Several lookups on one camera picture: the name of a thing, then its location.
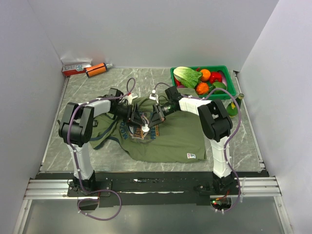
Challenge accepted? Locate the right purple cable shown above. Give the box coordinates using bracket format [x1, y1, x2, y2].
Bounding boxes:
[152, 82, 242, 214]

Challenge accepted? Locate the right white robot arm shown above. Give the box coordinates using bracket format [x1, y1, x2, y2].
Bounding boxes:
[142, 86, 234, 194]

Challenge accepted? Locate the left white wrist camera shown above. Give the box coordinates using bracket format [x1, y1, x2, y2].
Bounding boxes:
[125, 93, 138, 104]

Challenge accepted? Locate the purple cable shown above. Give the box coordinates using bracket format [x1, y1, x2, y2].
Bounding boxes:
[152, 82, 242, 214]
[68, 77, 137, 221]

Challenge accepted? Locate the small dark glass jar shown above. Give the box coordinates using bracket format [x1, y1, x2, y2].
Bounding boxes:
[226, 93, 244, 118]

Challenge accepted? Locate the green plastic crate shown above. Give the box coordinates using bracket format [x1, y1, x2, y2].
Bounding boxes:
[170, 65, 237, 100]

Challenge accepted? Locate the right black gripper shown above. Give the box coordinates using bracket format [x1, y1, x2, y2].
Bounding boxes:
[148, 103, 177, 128]

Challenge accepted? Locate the toy green bell pepper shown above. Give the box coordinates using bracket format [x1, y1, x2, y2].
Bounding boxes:
[210, 81, 227, 95]

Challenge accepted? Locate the red white carton box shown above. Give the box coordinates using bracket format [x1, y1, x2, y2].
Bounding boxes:
[61, 54, 92, 77]

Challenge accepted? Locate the toy orange fruit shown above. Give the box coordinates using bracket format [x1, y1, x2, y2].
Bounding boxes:
[200, 69, 211, 82]

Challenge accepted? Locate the toy red chili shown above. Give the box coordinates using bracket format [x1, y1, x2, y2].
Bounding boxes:
[174, 78, 181, 86]

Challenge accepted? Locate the orange cylindrical bottle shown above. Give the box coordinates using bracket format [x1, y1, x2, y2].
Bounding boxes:
[85, 63, 113, 78]

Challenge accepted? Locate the toy red bell pepper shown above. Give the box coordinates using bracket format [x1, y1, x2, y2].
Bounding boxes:
[209, 72, 222, 84]

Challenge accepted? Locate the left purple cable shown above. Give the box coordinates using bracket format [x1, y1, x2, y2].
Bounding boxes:
[68, 77, 137, 221]

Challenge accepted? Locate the olive green t-shirt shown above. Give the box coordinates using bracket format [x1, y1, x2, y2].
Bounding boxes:
[89, 111, 207, 163]

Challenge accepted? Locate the toy napa cabbage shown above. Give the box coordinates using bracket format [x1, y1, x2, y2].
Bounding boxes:
[173, 66, 202, 89]

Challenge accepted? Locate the toy purple eggplant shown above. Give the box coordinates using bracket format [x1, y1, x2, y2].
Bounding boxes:
[218, 70, 228, 87]

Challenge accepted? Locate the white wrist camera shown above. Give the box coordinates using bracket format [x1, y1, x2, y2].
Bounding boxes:
[149, 90, 159, 103]
[125, 93, 138, 104]

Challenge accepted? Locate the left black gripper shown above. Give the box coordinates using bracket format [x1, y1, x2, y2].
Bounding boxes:
[110, 103, 145, 128]

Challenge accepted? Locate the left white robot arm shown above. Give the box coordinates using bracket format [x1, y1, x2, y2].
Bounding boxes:
[58, 88, 144, 196]

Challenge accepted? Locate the aluminium rail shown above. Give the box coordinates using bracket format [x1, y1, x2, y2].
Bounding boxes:
[23, 177, 282, 200]

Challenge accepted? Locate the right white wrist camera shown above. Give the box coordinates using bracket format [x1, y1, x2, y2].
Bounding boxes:
[149, 90, 159, 103]

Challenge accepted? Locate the toy orange pumpkin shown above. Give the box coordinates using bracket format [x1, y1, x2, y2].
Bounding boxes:
[195, 82, 210, 95]

